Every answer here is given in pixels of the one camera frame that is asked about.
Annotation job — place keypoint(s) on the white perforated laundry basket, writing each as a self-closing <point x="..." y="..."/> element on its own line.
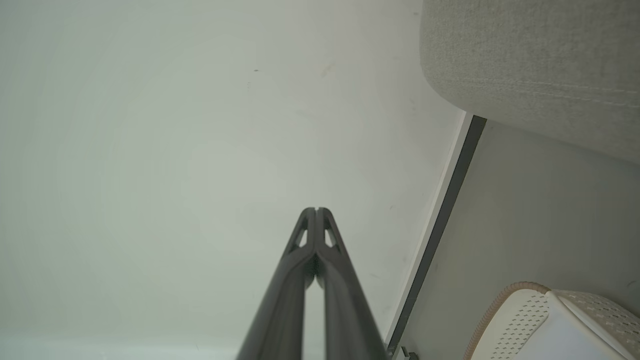
<point x="545" y="325"/>

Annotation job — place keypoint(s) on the grey fabric sofa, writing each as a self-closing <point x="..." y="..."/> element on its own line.
<point x="540" y="65"/>

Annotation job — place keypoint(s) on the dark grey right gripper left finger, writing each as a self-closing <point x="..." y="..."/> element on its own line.
<point x="285" y="300"/>

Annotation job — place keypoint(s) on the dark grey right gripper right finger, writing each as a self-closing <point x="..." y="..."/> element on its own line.
<point x="345" y="305"/>

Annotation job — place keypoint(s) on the white and black baseboard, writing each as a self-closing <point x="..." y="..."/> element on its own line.
<point x="440" y="220"/>

